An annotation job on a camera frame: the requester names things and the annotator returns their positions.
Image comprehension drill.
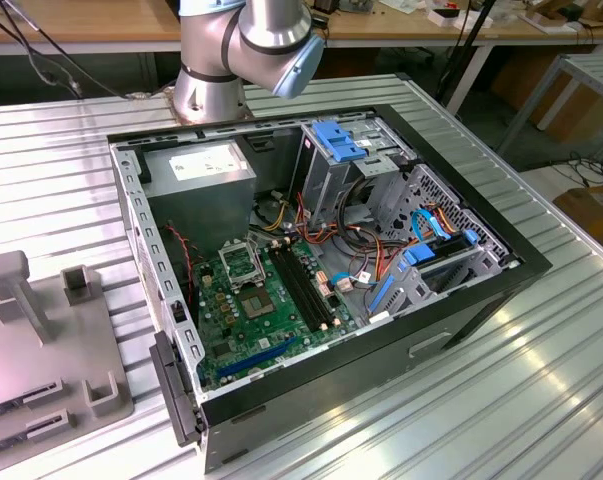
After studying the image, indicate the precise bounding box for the grey optical drive cage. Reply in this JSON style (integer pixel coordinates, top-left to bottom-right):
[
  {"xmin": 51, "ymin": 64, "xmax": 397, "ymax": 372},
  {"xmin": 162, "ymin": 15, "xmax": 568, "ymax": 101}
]
[{"xmin": 289, "ymin": 115, "xmax": 418, "ymax": 216}]

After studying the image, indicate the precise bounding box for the metal locking lever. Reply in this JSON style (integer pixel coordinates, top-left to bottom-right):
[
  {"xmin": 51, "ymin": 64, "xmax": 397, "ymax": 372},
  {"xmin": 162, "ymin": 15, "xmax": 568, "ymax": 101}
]
[{"xmin": 253, "ymin": 232, "xmax": 273, "ymax": 282}]

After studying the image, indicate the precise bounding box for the grey hard disk cage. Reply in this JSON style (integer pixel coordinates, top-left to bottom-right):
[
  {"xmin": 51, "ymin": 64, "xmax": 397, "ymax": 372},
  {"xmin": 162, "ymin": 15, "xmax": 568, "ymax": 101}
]
[{"xmin": 366, "ymin": 227, "xmax": 515, "ymax": 326}]

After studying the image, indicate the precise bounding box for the red black fan wire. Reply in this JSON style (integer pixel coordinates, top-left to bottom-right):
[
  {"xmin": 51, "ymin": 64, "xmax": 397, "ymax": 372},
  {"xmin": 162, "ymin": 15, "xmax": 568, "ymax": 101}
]
[{"xmin": 164, "ymin": 223, "xmax": 198, "ymax": 306}]

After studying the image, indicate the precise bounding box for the grey power supply unit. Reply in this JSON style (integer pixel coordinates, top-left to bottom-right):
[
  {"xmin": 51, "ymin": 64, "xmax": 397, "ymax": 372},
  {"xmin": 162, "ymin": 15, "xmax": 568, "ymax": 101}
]
[{"xmin": 140, "ymin": 138, "xmax": 259, "ymax": 256}]

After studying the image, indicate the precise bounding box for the blue plastic drive bracket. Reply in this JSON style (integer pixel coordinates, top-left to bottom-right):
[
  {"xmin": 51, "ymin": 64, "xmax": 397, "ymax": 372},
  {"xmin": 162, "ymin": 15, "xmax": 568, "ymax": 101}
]
[
  {"xmin": 402, "ymin": 241, "xmax": 439, "ymax": 267},
  {"xmin": 310, "ymin": 119, "xmax": 370, "ymax": 164}
]

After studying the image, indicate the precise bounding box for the blue plastic rail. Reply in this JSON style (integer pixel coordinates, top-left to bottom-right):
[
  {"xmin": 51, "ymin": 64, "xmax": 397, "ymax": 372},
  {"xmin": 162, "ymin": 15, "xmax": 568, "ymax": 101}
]
[{"xmin": 367, "ymin": 276, "xmax": 398, "ymax": 316}]

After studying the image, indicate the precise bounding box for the black round cable bundle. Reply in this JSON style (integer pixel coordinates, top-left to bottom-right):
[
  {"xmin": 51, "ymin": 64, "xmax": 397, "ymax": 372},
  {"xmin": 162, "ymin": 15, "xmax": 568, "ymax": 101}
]
[{"xmin": 330, "ymin": 174, "xmax": 382, "ymax": 251}]

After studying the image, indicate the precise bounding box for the metal socket cover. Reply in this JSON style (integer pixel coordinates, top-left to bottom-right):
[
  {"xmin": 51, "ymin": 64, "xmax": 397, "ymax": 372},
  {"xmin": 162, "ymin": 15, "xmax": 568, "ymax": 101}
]
[{"xmin": 216, "ymin": 239, "xmax": 268, "ymax": 294}]

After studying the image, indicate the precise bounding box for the long wooden desk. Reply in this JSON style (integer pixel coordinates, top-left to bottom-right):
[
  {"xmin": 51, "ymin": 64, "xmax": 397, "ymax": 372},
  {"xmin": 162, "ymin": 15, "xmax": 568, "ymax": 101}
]
[{"xmin": 0, "ymin": 0, "xmax": 603, "ymax": 116}]

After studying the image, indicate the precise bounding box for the green motherboard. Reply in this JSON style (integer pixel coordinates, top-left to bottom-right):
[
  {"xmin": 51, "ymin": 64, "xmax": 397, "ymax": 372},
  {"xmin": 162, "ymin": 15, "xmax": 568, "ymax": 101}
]
[{"xmin": 189, "ymin": 233, "xmax": 368, "ymax": 394}]

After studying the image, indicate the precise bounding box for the white box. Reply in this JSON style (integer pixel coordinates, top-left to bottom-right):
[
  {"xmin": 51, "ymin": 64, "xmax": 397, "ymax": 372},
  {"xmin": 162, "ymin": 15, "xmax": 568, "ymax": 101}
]
[{"xmin": 427, "ymin": 7, "xmax": 493, "ymax": 30}]

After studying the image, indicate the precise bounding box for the black PC case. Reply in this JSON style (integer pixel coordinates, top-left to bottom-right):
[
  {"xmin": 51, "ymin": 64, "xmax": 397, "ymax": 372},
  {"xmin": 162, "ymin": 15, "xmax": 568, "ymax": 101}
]
[{"xmin": 105, "ymin": 102, "xmax": 554, "ymax": 475}]

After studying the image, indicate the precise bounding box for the grey metal slat table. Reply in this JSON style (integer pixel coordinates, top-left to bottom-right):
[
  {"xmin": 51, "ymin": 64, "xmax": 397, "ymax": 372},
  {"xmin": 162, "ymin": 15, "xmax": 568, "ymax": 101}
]
[{"xmin": 498, "ymin": 52, "xmax": 603, "ymax": 166}]

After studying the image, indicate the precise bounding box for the orange red wire bundle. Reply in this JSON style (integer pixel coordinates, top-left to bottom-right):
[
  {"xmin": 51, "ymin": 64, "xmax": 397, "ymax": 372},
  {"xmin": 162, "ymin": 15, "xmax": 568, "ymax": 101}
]
[{"xmin": 290, "ymin": 192, "xmax": 412, "ymax": 286}]

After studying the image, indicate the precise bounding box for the grey parts rack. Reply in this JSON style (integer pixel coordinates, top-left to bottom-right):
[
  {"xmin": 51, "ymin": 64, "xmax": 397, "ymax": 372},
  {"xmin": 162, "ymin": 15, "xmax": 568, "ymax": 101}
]
[{"xmin": 0, "ymin": 249, "xmax": 136, "ymax": 459}]

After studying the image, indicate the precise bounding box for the CPU socket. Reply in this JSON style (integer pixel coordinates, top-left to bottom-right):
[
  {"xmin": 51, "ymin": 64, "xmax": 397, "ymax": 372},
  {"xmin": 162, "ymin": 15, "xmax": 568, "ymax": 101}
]
[{"xmin": 234, "ymin": 282, "xmax": 279, "ymax": 323}]

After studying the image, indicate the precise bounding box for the yellow black wire bundle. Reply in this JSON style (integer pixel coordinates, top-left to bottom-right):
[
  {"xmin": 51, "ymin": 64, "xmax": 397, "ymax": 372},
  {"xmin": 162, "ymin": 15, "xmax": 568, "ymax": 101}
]
[{"xmin": 250, "ymin": 189, "xmax": 295, "ymax": 236}]

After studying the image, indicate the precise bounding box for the blue expansion slot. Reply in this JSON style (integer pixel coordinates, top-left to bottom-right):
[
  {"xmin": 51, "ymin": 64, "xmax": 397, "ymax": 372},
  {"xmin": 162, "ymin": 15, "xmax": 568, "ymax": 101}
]
[{"xmin": 215, "ymin": 335, "xmax": 299, "ymax": 381}]

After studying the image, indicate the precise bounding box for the black tripod stand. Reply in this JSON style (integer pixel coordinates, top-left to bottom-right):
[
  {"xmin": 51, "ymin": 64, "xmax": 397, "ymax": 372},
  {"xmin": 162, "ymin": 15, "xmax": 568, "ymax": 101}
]
[{"xmin": 438, "ymin": 0, "xmax": 497, "ymax": 104}]

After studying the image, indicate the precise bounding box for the brown cardboard box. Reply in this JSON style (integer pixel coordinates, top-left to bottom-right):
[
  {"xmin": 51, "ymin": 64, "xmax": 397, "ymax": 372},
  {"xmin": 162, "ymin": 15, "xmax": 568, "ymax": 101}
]
[
  {"xmin": 540, "ymin": 84, "xmax": 603, "ymax": 146},
  {"xmin": 552, "ymin": 183, "xmax": 603, "ymax": 247}
]

